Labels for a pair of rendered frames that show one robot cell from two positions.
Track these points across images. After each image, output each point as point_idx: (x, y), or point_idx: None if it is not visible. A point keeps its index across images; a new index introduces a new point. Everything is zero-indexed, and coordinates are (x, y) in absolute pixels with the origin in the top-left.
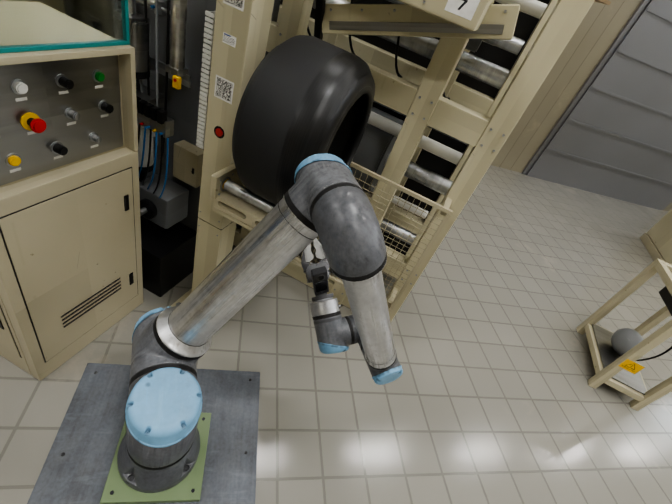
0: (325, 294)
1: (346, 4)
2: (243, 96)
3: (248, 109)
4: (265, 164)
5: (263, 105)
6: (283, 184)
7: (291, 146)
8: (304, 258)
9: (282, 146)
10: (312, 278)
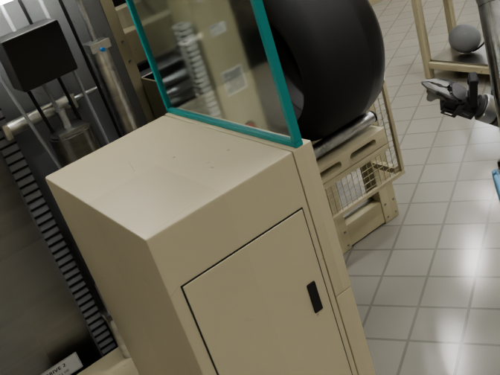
0: (478, 100)
1: None
2: (302, 38)
3: (323, 36)
4: (361, 65)
5: (329, 22)
6: (379, 68)
7: (370, 28)
8: (446, 94)
9: (364, 35)
10: (475, 87)
